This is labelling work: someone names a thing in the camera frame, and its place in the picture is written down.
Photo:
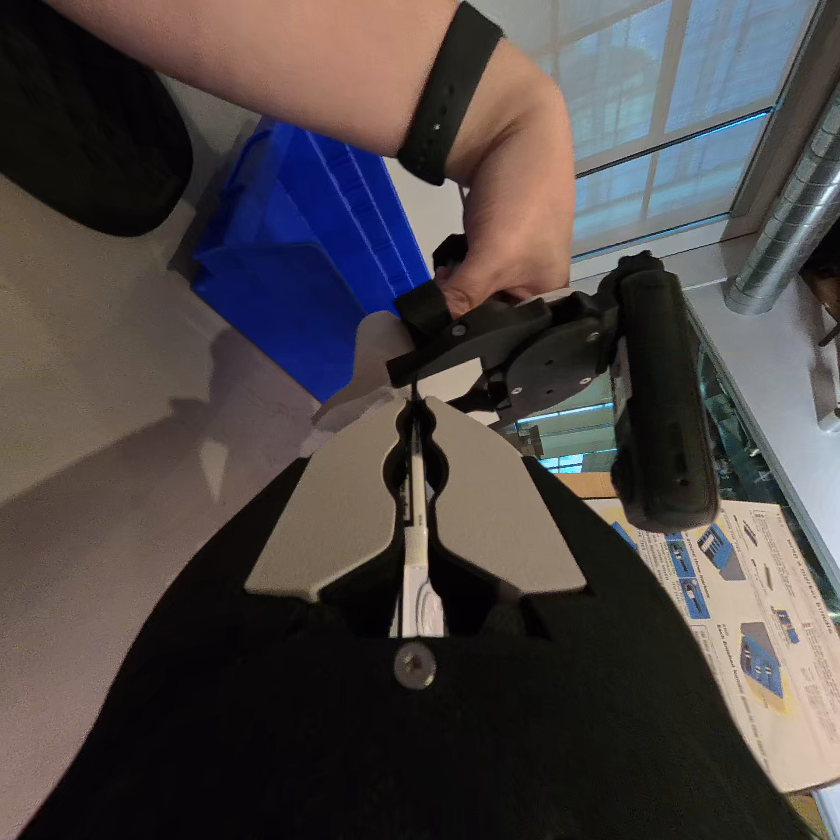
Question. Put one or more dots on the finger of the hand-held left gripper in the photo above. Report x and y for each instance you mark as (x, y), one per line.
(367, 367)

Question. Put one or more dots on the blue plastic bin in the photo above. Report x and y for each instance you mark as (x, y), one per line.
(295, 262)

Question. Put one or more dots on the black wristband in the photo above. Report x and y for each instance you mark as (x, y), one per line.
(446, 98)

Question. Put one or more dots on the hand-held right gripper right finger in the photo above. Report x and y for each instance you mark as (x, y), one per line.
(505, 518)

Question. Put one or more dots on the silver metal duct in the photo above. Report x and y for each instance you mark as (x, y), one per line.
(787, 216)

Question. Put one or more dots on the glass railing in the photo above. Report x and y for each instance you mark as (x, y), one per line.
(741, 426)

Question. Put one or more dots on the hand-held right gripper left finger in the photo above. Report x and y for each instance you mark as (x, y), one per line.
(328, 518)

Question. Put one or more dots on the printed instruction sheet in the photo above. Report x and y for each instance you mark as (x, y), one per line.
(754, 590)

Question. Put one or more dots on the glass window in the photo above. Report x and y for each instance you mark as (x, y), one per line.
(709, 65)

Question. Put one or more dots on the person's left forearm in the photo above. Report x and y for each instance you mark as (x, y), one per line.
(262, 59)

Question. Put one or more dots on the black chair armrest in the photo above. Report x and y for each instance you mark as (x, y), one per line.
(79, 131)

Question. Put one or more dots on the person's left hand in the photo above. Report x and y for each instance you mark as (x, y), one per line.
(518, 197)

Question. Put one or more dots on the black dry erase marker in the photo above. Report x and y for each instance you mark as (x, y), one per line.
(415, 558)

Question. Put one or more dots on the brown cardboard box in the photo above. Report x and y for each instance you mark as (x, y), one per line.
(590, 485)

